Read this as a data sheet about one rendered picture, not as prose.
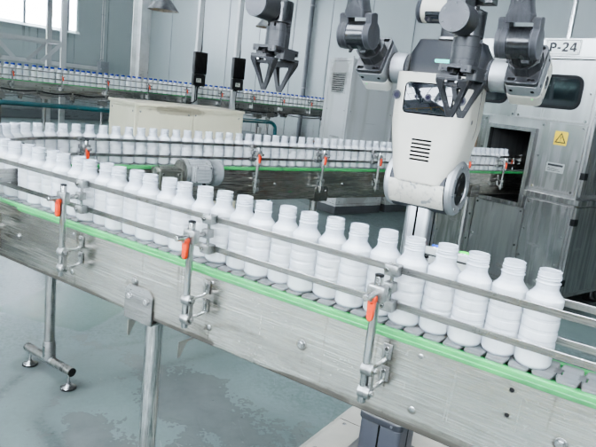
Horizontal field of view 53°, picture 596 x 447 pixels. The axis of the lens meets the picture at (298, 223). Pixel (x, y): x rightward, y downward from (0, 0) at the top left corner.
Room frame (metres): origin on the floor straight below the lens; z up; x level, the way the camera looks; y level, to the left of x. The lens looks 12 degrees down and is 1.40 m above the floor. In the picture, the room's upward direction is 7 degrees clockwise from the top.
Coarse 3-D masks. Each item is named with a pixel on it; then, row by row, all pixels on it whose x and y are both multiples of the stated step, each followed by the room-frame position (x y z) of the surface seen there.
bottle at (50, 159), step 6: (48, 150) 1.69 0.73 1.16; (54, 150) 1.70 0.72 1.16; (48, 156) 1.67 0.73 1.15; (54, 156) 1.67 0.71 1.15; (48, 162) 1.67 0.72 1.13; (54, 162) 1.67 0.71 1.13; (42, 168) 1.67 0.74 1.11; (48, 168) 1.66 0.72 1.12; (42, 174) 1.67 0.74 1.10; (42, 180) 1.67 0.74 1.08; (48, 180) 1.66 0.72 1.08; (42, 186) 1.67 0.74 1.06; (48, 186) 1.66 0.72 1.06; (42, 192) 1.67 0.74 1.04; (48, 192) 1.66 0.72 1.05; (42, 198) 1.66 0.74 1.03; (42, 204) 1.66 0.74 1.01; (48, 204) 1.66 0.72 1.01
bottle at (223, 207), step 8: (224, 192) 1.32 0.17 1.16; (232, 192) 1.33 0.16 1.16; (216, 200) 1.33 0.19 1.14; (224, 200) 1.32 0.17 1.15; (232, 200) 1.33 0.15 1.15; (216, 208) 1.32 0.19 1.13; (224, 208) 1.31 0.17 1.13; (232, 208) 1.33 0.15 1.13; (224, 216) 1.31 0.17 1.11; (216, 224) 1.31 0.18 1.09; (224, 224) 1.31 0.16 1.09; (216, 232) 1.31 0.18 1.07; (224, 232) 1.31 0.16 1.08; (216, 240) 1.30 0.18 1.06; (224, 240) 1.31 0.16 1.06; (224, 248) 1.31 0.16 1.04; (208, 256) 1.31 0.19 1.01; (216, 256) 1.30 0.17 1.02; (224, 256) 1.31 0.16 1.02
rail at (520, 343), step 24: (24, 168) 1.69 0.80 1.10; (120, 192) 1.47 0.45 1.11; (288, 240) 1.19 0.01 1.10; (264, 264) 1.21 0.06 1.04; (384, 264) 1.07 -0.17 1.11; (336, 288) 1.12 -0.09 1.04; (456, 288) 0.99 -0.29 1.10; (480, 288) 0.97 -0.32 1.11; (408, 312) 1.04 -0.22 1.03; (432, 312) 1.01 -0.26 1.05; (552, 312) 0.91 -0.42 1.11; (504, 336) 0.94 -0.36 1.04; (576, 360) 0.88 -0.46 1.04
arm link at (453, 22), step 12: (456, 0) 1.14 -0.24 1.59; (468, 0) 1.14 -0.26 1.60; (480, 0) 1.17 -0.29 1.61; (492, 0) 1.18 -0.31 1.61; (444, 12) 1.15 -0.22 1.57; (456, 12) 1.13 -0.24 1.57; (468, 12) 1.12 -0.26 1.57; (444, 24) 1.14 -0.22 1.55; (456, 24) 1.13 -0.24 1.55; (468, 24) 1.13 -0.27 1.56
